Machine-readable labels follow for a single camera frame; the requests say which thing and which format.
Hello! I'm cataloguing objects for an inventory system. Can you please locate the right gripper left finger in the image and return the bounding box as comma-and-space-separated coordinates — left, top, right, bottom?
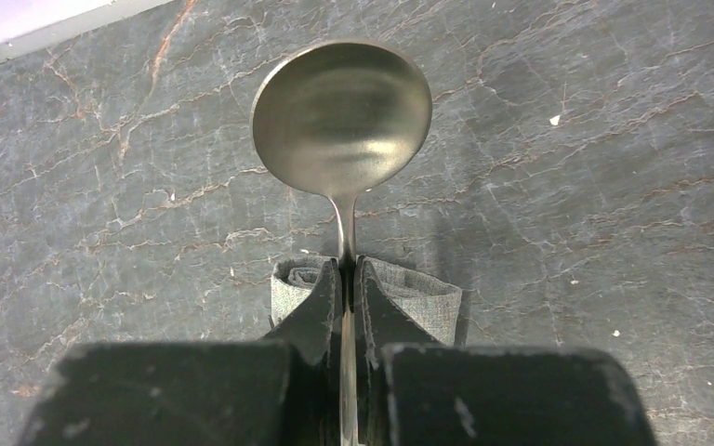
264, 258, 341, 445

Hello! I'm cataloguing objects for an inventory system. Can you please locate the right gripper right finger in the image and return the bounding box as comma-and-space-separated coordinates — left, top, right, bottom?
355, 256, 438, 445

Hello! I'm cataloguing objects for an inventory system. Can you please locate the grey cloth napkin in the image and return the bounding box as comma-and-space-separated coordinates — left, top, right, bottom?
271, 255, 462, 346

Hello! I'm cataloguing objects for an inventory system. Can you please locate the silver spoon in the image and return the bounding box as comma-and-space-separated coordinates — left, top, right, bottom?
250, 40, 432, 445

